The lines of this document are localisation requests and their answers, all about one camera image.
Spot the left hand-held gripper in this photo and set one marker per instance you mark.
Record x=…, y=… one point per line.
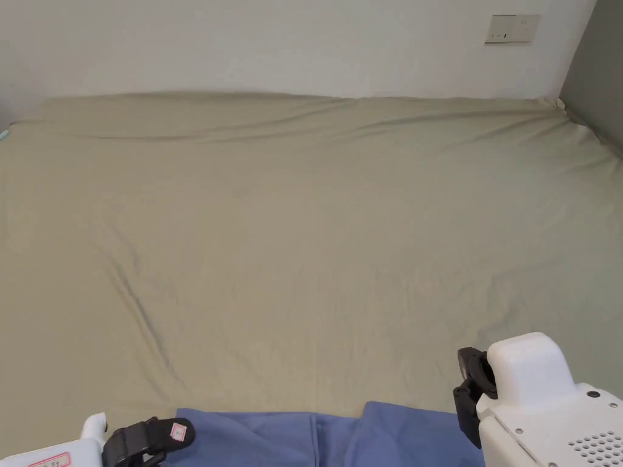
x=58, y=452

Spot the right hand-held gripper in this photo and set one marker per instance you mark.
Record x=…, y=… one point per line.
x=540, y=404

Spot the blue shirt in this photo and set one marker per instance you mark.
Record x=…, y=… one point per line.
x=272, y=440

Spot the bed with beige sheet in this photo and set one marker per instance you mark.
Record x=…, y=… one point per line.
x=292, y=233

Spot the white wall socket plate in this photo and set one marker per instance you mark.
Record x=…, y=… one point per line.
x=512, y=29

